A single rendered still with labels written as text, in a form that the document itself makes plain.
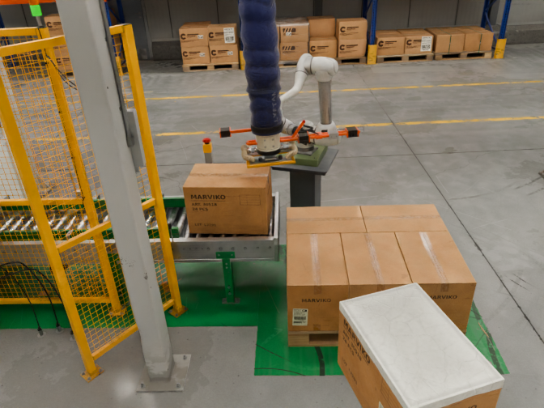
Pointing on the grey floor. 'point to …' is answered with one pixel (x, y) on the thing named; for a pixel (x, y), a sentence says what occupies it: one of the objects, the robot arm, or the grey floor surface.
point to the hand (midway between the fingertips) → (312, 137)
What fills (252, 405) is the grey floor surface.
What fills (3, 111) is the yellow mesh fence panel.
